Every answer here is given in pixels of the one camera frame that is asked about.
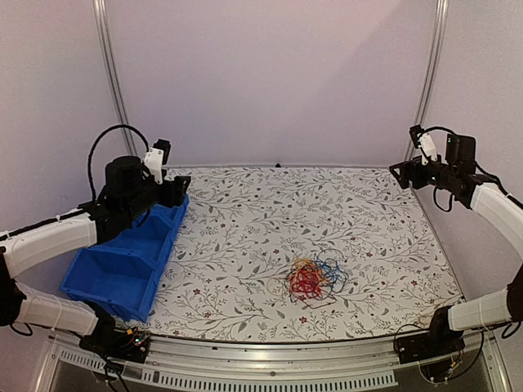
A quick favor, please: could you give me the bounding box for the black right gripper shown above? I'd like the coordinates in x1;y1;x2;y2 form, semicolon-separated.
391;156;458;190

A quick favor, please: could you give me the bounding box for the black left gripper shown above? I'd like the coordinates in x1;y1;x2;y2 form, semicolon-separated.
123;176;192;222

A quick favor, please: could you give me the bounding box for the blue cable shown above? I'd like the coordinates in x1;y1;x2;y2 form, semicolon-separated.
312;244;351;295

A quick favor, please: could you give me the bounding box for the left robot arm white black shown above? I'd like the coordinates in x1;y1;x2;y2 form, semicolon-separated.
1;139;191;354

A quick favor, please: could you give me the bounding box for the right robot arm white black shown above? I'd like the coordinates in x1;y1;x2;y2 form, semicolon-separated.
389;125;522;356

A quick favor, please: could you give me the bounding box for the blue plastic divided bin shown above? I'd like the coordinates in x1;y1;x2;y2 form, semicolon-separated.
60;197;190;323

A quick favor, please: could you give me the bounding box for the floral patterned table mat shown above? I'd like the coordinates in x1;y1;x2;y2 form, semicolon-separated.
146;167;463;343

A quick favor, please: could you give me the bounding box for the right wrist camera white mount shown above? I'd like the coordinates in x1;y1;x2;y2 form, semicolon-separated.
409;125;438;166

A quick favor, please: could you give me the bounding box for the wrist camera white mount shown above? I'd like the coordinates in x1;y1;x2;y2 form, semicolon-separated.
143;139;171;185
409;125;438;166

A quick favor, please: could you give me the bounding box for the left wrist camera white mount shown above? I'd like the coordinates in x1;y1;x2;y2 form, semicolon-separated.
143;139;171;185

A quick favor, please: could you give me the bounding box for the right aluminium frame post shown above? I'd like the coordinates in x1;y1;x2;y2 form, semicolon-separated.
404;0;450;163

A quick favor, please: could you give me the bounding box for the aluminium frame post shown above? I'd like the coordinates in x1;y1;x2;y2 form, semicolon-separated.
92;0;138;156
404;0;450;163

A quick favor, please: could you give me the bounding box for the yellow cable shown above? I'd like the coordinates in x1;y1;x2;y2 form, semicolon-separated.
267;256;324;303

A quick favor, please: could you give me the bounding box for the red cable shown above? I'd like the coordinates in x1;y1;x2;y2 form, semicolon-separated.
287;265;326;301

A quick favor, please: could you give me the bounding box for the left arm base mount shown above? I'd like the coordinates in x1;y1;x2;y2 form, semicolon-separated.
79;327;151;363

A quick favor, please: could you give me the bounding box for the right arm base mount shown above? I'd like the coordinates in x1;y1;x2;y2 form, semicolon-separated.
393;324;465;384

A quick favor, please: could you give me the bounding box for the front aluminium rail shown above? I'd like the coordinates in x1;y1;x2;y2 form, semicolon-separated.
31;325;521;391

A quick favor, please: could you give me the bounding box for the left aluminium frame post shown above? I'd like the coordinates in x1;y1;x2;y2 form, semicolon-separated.
92;0;138;156

